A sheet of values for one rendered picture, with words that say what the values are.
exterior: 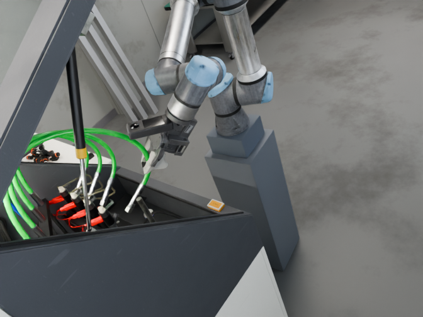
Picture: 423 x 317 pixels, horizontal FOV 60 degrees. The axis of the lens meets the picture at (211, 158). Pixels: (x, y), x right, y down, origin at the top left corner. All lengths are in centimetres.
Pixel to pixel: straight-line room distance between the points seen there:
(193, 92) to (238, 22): 48
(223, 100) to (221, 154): 28
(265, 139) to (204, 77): 81
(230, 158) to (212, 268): 67
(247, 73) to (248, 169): 41
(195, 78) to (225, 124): 67
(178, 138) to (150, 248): 31
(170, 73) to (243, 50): 41
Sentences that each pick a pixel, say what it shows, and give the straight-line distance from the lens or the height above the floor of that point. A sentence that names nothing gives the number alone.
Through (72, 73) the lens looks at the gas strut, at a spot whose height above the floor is 159.
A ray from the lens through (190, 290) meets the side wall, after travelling 102.
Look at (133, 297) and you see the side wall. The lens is 87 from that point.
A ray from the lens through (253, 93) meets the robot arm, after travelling 143.
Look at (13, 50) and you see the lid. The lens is 75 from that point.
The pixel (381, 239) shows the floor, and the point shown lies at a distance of 223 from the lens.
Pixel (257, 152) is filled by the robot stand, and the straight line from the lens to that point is 159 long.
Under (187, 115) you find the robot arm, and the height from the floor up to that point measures 133.
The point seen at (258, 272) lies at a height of 72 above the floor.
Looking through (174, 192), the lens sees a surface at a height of 95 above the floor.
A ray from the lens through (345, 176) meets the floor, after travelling 255.
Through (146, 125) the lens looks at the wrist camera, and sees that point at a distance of 96.
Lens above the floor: 179
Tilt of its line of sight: 37 degrees down
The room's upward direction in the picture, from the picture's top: 21 degrees counter-clockwise
